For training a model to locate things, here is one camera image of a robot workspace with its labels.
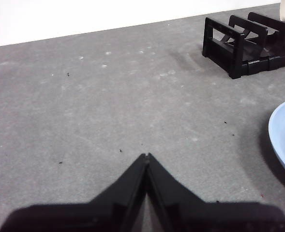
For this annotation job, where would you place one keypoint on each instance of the black plate rack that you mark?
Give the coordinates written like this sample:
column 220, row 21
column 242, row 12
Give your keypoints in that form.
column 239, row 55

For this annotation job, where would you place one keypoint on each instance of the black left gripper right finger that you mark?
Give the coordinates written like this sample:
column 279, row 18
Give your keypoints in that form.
column 200, row 217

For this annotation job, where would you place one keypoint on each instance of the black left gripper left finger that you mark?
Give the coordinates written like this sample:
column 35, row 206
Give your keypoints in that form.
column 96, row 217

